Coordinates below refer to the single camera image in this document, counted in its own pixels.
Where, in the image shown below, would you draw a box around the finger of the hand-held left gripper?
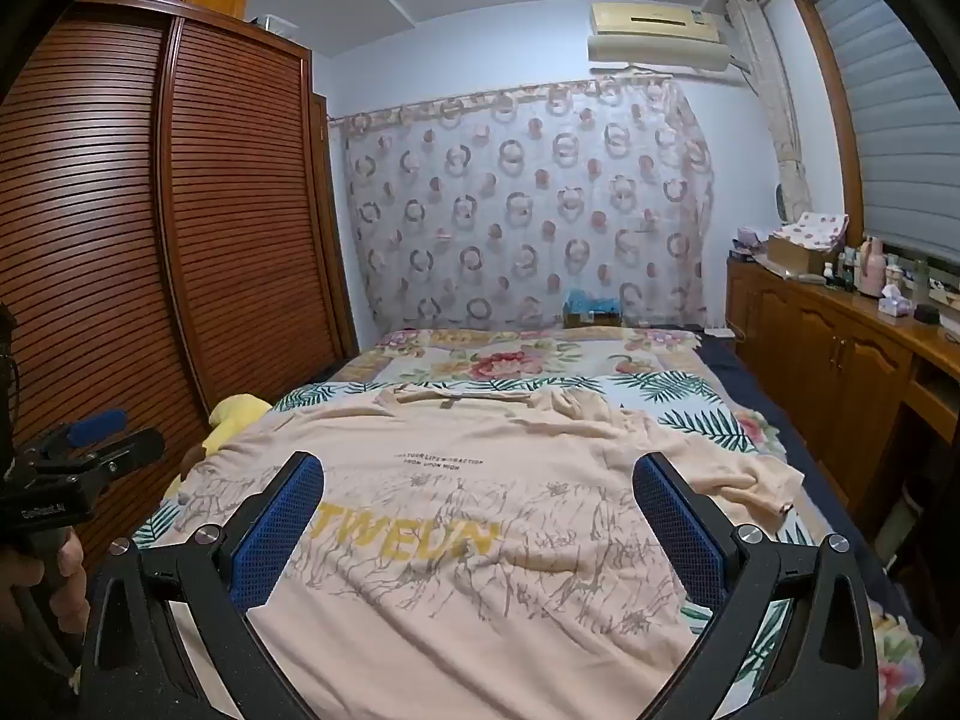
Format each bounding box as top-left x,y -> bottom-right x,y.
45,427 -> 166,477
26,410 -> 128,462

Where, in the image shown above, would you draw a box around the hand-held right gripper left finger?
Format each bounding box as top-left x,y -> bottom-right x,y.
75,452 -> 325,720

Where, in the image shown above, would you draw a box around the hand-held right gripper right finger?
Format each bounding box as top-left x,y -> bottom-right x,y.
632,452 -> 878,720

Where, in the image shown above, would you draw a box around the beige printed t-shirt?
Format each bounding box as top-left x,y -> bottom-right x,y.
161,382 -> 805,720

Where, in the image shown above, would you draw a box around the person's left hand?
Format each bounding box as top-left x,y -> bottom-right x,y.
0,529 -> 91,635

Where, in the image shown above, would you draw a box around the yellow plush toy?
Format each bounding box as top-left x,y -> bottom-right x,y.
161,394 -> 275,500

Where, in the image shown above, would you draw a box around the green leaf print blanket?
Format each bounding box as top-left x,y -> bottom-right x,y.
131,371 -> 931,720

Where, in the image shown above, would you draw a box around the dark blue mattress cover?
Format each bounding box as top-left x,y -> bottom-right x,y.
694,334 -> 938,661

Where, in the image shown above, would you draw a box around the wooden sideboard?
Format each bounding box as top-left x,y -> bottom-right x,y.
724,255 -> 960,578

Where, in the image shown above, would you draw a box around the blue packet box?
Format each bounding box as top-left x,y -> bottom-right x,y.
562,289 -> 625,329

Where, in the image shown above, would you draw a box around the floral pillow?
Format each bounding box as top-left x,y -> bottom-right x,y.
330,326 -> 751,398

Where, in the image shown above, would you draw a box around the wooden louvered wardrobe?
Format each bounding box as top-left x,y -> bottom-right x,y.
0,0 -> 359,563

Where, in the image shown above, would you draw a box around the pink bottle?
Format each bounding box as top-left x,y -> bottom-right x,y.
855,236 -> 886,297

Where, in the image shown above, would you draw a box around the cardboard box with cloth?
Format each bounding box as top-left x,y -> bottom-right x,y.
780,211 -> 850,252

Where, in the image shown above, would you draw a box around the circle print sheer curtain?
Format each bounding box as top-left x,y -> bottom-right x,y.
334,75 -> 713,331

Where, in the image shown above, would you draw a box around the cream lace curtain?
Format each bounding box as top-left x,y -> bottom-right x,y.
727,0 -> 815,222

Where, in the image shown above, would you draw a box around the grey window blind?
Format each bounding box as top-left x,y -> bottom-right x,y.
810,0 -> 960,271

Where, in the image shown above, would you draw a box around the cream wall air conditioner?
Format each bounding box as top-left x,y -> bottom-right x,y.
587,1 -> 732,72

